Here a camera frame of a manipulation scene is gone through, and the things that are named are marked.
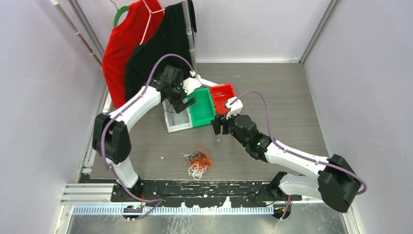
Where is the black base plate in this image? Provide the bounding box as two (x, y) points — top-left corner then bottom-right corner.
(111, 180), (302, 209)

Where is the red plastic bin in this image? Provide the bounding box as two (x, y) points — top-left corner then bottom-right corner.
(209, 83), (236, 115)

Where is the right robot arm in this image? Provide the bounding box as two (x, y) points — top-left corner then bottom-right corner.
(211, 115), (366, 213)

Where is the red white rod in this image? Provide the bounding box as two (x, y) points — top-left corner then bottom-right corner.
(49, 0), (102, 67)

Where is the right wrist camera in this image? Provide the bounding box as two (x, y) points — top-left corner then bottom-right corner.
(225, 97), (243, 119)

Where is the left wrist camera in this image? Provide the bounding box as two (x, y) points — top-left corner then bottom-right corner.
(183, 75), (202, 96)

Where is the white clothes rack stand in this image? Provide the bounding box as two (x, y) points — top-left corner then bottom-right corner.
(102, 0), (220, 114)

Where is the black t-shirt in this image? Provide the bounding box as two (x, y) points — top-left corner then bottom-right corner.
(124, 3), (191, 101)

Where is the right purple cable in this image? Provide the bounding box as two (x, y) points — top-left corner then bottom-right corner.
(228, 91), (368, 221)

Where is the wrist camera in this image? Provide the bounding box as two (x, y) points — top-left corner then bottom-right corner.
(183, 75), (202, 96)
(225, 97), (243, 119)

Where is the green hanger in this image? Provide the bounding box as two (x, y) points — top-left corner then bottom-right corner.
(110, 0), (130, 28)

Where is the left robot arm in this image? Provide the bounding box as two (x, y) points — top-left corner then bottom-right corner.
(92, 65), (202, 201)

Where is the pink hanger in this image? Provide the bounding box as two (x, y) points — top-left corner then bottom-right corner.
(139, 0), (165, 45)

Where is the red t-shirt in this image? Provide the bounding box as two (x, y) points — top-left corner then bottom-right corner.
(102, 0), (164, 108)

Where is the orange cable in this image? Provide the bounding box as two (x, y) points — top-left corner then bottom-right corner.
(186, 150), (214, 174)

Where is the grey plastic bin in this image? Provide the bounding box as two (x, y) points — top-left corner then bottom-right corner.
(162, 100), (193, 133)

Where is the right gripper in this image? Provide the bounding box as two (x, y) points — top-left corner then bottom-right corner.
(211, 108), (248, 147)

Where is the green plastic bin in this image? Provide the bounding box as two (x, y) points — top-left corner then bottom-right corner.
(188, 88), (216, 128)

